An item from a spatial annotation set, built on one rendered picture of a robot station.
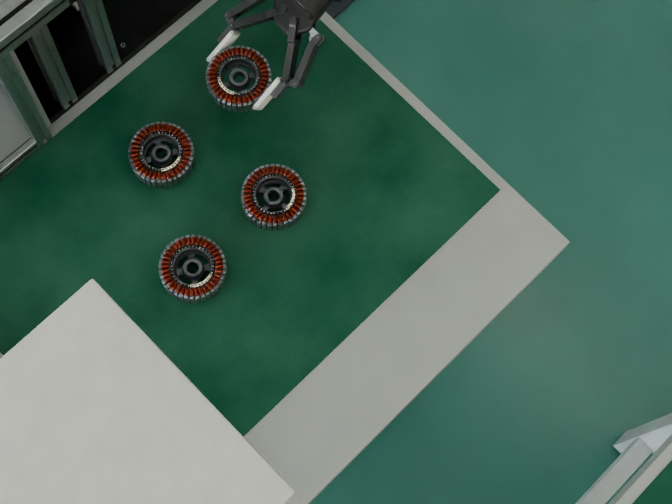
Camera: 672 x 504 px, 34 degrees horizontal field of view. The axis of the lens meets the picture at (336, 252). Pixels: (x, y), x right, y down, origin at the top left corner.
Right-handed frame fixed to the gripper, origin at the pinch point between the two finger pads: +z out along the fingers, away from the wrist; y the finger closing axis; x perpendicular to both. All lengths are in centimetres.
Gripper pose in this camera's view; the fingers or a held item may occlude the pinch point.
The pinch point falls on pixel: (240, 77)
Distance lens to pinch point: 191.3
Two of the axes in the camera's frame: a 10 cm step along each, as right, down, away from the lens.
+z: -6.5, 6.9, 3.0
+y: 6.8, 7.1, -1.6
